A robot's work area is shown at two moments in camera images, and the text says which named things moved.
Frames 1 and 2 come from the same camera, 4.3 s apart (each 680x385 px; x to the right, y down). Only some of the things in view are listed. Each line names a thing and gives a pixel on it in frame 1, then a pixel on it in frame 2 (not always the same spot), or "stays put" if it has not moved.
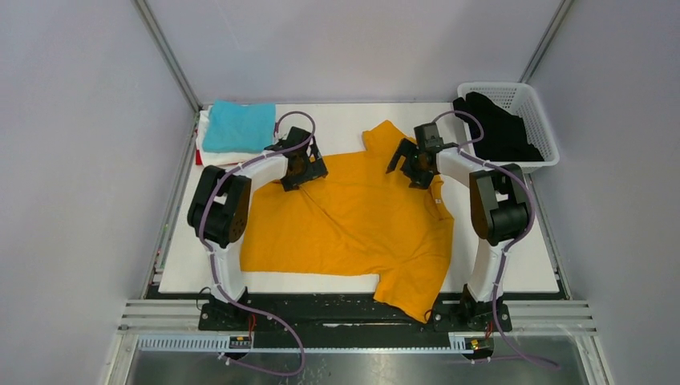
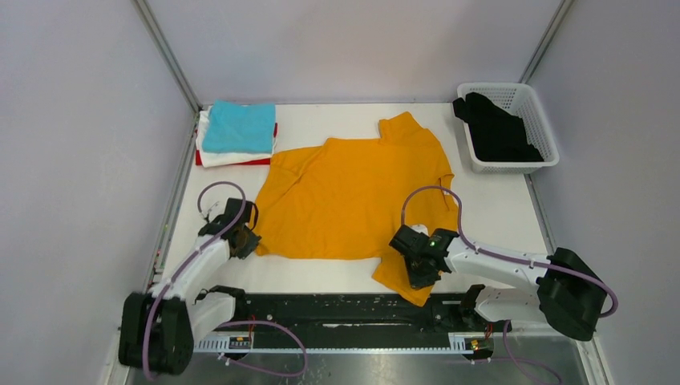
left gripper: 314,171 -> 252,243
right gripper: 420,180 -> 419,281
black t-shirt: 503,137 stays put
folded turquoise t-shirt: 247,128 stays put
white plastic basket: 520,99 stays put
